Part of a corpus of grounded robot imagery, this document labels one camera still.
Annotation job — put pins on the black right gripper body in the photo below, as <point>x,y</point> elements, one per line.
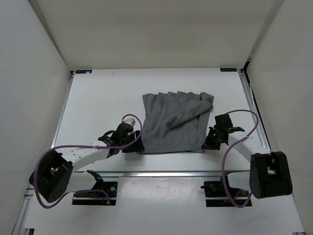
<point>216,137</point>

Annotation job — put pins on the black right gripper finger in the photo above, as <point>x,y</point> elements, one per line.
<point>210,139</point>
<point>209,146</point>

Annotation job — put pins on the grey pleated skirt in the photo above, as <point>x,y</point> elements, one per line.
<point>175,122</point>

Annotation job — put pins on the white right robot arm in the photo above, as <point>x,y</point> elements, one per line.
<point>268,175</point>

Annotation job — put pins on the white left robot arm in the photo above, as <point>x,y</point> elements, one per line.
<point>58,171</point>

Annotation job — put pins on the blue right corner label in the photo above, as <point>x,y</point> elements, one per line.
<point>228,69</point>

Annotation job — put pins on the blue corner label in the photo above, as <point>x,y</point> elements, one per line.
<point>228,69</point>
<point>83,71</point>

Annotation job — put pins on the blue left corner label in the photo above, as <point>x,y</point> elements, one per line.
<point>83,71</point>

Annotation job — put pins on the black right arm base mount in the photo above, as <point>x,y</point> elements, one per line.
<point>216,196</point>

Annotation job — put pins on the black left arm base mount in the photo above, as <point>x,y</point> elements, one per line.
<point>103,193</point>

